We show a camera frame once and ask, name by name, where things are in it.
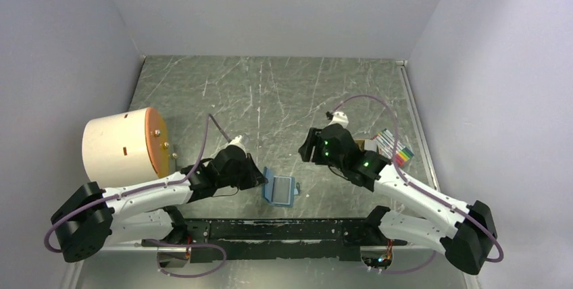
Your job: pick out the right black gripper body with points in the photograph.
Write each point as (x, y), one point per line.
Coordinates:
(321, 156)

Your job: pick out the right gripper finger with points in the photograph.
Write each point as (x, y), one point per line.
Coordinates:
(306, 152)
(313, 135)

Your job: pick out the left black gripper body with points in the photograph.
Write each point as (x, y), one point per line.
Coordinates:
(239, 178)

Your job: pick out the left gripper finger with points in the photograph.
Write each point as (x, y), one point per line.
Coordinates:
(253, 170)
(255, 183)

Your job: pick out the blue leather card holder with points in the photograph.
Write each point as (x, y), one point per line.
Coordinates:
(268, 188)

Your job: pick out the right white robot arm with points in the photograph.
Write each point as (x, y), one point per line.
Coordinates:
(463, 233)

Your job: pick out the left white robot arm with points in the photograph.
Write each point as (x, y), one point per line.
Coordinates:
(95, 217)

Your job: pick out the tan card tray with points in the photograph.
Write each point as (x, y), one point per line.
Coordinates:
(360, 143)

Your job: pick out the credit cards stack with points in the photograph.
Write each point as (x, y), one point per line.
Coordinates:
(371, 145)

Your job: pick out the coloured marker pack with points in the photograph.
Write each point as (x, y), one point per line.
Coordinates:
(386, 140)

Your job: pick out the cream cylindrical container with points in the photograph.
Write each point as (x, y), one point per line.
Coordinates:
(127, 148)

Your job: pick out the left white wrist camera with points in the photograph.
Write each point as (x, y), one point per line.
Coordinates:
(239, 141)

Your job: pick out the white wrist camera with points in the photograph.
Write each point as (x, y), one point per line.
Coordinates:
(337, 117)
(239, 141)

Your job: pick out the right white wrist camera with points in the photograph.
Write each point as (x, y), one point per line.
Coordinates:
(337, 117)

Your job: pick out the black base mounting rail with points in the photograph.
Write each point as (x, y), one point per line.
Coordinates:
(258, 239)

